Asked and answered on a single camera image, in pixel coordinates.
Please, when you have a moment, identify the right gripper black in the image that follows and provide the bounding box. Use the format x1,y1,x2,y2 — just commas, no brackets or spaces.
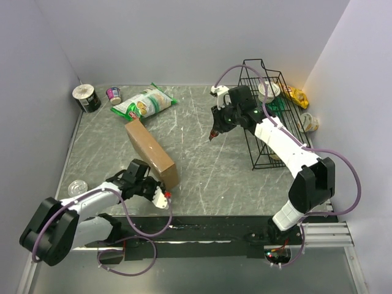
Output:
211,100,241,134

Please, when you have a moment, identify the brown cardboard express box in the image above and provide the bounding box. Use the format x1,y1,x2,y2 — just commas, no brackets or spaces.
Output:
125,120,179,190

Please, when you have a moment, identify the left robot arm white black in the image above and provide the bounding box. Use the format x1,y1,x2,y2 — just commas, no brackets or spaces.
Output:
19,159,171,266

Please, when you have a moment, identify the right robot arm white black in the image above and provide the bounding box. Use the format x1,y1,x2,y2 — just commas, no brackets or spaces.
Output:
209,86,335,244

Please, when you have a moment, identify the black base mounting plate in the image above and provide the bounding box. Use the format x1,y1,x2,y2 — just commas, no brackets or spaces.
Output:
88,216,303,261

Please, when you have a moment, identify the green lidded container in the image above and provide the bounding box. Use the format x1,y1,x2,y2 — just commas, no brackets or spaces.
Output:
266,97,289,119

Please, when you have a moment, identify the white yogurt cup in rack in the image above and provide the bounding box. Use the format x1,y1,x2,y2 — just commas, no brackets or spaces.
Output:
258,81,281,104

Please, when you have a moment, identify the white cup in rack front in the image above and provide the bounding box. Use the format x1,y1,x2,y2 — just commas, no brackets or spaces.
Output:
269,154,281,160

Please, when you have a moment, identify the green white chips bag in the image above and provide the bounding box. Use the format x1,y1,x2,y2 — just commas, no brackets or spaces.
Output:
110,83,177,122

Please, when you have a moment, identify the yellow chips bag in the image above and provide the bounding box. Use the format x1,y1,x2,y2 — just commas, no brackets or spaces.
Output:
278,82,309,109

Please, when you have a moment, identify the metal tin can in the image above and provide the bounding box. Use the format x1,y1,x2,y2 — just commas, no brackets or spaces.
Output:
67,179,88,197

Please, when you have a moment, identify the yellow white yogurt cup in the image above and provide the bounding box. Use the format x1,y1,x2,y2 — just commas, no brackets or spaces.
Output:
297,113,319,133

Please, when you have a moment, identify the purple small yogurt cup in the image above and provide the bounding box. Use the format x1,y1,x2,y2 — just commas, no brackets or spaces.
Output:
106,87,122,105

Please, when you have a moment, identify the black can white lid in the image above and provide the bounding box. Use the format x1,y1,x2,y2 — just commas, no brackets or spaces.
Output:
72,84,101,113

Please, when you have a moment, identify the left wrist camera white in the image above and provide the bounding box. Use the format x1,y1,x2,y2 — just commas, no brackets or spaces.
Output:
152,187,172,209

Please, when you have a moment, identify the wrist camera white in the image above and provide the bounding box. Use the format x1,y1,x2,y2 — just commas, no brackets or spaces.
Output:
152,187,172,209
210,85,229,110

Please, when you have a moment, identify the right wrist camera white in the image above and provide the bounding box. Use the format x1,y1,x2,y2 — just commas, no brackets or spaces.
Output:
210,85,229,110

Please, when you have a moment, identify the black wire basket rack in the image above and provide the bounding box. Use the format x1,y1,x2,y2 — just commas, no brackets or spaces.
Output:
238,59,316,176

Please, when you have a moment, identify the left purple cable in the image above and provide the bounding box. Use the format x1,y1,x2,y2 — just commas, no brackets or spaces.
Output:
32,187,174,276

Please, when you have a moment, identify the purple cable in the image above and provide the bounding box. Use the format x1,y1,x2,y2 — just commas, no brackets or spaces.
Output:
214,64,362,268
32,187,174,276

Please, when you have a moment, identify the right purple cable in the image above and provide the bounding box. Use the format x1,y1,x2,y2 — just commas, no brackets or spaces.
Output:
214,64,362,268

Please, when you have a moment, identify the aluminium rail frame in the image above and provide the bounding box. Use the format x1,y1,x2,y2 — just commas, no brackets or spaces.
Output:
15,222,369,293

